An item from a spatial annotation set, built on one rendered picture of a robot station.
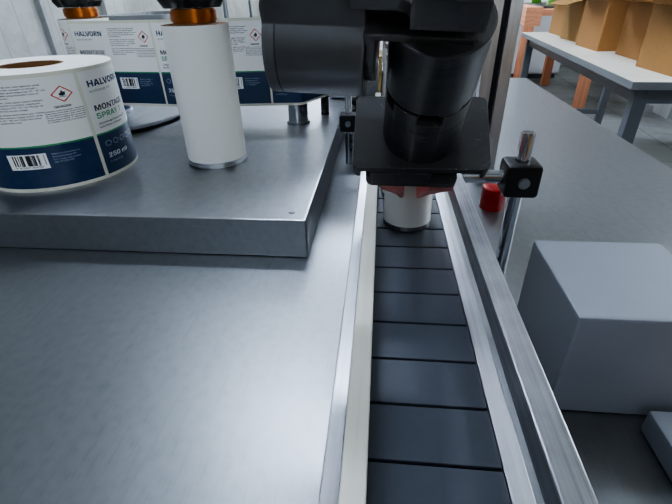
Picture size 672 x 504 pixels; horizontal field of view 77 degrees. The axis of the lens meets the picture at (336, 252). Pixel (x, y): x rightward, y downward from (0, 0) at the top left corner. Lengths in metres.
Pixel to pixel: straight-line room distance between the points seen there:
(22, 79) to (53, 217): 0.17
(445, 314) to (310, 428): 0.13
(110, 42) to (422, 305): 0.78
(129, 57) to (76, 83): 0.29
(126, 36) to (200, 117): 0.33
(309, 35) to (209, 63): 0.38
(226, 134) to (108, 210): 0.19
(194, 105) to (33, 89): 0.18
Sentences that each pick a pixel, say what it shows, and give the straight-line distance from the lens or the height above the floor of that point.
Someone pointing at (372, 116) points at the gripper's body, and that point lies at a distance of 0.35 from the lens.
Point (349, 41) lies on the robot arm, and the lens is 0.26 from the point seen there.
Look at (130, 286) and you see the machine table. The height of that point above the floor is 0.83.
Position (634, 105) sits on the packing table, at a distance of 2.15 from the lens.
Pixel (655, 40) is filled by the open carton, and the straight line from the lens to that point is 2.40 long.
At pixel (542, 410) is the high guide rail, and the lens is 0.19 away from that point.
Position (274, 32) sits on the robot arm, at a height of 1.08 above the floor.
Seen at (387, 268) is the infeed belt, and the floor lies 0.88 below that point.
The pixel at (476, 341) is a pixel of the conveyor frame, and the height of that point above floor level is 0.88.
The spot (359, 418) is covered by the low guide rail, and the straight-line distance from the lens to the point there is 0.23.
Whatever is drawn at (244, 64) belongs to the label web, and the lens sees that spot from 0.85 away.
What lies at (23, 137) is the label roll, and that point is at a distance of 0.68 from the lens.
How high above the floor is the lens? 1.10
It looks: 32 degrees down
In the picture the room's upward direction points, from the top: 2 degrees counter-clockwise
